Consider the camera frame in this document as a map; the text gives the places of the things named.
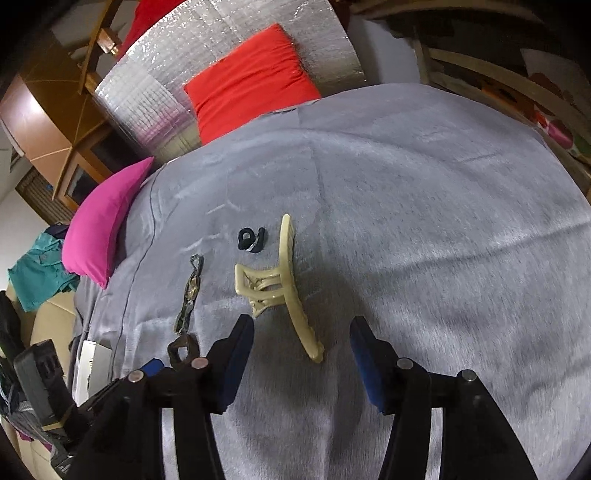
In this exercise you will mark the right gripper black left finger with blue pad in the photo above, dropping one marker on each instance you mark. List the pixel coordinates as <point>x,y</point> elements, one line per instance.
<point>198,386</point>

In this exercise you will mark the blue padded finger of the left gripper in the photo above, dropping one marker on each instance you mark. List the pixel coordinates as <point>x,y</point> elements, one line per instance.
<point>152,367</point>

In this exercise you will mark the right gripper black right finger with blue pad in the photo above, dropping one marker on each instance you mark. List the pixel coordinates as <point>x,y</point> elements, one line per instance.
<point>477,440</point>

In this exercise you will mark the silver wrist watch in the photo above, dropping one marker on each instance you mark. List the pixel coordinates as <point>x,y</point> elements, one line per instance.
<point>190,293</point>

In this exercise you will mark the beige hair claw clip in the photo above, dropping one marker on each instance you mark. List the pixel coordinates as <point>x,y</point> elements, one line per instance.
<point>277,286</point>

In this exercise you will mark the white jewelry tray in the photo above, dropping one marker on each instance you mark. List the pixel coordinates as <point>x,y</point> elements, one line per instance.
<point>93,370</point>

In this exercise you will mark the beige leather sofa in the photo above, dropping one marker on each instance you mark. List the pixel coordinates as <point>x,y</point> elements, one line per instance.
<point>54,320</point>

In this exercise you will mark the teal garment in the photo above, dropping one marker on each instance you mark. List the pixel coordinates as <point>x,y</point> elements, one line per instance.
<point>39,274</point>

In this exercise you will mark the magenta pillow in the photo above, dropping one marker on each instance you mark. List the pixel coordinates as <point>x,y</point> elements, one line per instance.
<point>90,242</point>

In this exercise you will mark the grey bed blanket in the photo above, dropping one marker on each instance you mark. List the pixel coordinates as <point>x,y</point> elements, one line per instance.
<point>449,226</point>

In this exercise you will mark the silver foil insulation mat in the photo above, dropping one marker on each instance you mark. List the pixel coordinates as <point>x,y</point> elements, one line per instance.
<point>143,92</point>

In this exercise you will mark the brown wooden cabinet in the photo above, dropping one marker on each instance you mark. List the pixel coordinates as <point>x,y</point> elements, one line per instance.
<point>65,134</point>

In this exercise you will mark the red pillow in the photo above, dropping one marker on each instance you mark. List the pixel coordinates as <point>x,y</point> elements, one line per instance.
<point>261,75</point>

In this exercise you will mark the red blanket on headboard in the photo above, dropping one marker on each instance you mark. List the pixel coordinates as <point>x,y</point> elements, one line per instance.
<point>147,14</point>

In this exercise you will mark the wooden headboard rail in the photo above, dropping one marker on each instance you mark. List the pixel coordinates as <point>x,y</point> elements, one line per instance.
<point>103,40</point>

